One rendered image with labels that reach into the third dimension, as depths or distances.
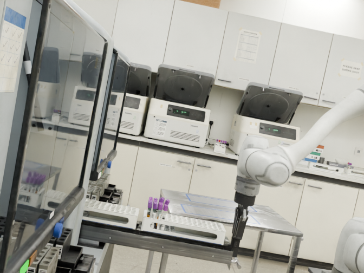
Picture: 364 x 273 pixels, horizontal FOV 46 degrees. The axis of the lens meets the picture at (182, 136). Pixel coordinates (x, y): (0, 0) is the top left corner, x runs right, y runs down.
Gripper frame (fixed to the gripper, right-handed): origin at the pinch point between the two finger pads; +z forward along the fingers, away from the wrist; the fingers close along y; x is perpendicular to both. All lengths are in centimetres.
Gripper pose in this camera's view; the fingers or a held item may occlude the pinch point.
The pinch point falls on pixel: (234, 247)
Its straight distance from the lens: 163.7
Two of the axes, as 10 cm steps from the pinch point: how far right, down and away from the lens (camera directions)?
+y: 0.4, 0.9, -10.0
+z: -1.9, 9.8, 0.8
